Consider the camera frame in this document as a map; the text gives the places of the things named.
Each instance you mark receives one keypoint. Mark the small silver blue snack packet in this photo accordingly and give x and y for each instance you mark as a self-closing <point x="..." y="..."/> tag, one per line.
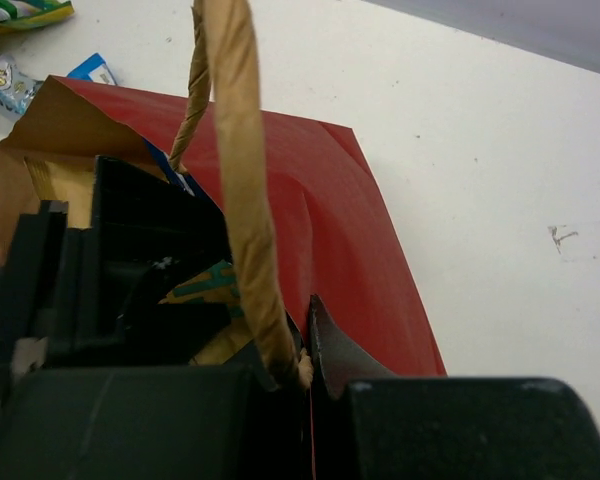
<point x="17" y="90"/>

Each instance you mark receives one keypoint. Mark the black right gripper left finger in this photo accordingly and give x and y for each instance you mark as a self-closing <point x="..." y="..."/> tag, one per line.
<point x="155" y="422"/>

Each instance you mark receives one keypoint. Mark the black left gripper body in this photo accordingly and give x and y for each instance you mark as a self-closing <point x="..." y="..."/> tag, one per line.
<point x="66" y="285"/>

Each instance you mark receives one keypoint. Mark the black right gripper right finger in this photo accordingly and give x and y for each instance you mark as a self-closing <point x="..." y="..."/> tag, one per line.
<point x="369" y="423"/>

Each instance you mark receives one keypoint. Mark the dark blue snack bag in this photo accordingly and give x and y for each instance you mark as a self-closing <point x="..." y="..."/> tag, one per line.
<point x="182" y="180"/>

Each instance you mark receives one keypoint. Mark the red paper bag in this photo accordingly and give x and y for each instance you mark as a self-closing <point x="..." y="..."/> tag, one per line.
<point x="334" y="235"/>

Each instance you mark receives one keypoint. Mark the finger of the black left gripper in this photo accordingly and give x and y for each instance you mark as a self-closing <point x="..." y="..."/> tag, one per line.
<point x="138" y="218"/>
<point x="157" y="333"/>

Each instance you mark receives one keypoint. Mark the brown kraft snack bag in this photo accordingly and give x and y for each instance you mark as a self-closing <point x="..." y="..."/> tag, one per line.
<point x="205" y="290"/>

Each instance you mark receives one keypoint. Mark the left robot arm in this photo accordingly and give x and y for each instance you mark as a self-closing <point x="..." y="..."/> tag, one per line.
<point x="96" y="296"/>

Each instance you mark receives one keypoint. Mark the green yellow chips bag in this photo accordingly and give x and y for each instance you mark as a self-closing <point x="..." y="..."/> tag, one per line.
<point x="17" y="16"/>

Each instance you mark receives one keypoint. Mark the small blue white snack packet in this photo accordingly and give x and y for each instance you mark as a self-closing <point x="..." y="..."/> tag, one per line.
<point x="94" y="69"/>

